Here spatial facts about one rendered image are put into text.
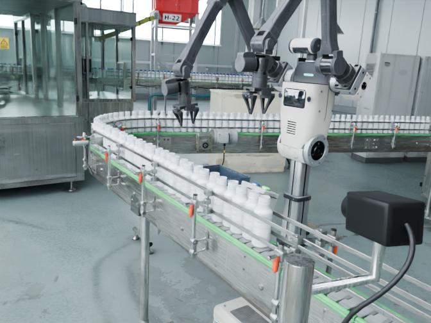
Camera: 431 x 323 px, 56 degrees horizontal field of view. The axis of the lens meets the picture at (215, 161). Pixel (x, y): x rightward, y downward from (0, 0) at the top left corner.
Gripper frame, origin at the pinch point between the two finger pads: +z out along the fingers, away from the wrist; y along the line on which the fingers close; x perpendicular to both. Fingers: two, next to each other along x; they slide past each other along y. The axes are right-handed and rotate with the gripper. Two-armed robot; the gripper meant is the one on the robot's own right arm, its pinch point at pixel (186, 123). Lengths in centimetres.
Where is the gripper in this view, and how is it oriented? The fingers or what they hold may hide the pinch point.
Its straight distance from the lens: 189.9
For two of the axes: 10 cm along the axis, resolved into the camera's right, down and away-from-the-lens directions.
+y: -8.3, 2.3, -5.1
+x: 5.5, 2.3, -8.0
